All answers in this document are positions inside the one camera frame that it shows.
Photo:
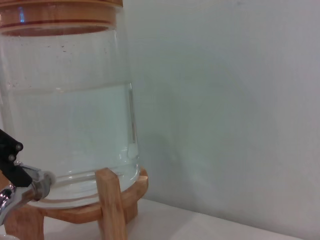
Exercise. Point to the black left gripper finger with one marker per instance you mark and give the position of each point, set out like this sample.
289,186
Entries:
12,170

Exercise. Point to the chrome faucet tap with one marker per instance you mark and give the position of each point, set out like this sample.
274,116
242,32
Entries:
15,195

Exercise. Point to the glass water dispenser jar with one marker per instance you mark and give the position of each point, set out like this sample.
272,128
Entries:
75,112

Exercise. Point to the wooden dispenser stand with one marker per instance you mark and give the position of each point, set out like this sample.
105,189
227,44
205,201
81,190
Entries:
112,200

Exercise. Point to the wooden jar lid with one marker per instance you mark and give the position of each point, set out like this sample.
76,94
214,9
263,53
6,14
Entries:
62,15

